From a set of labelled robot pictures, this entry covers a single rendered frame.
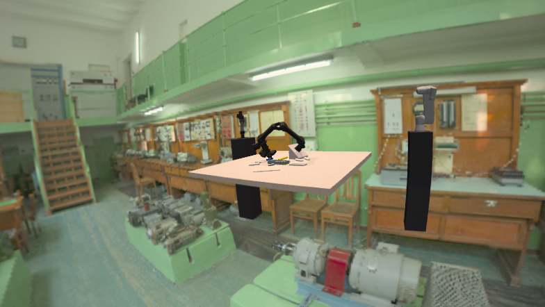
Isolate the keyboard with white letter keys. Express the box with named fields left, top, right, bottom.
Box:
left=268, top=160, right=290, bottom=165

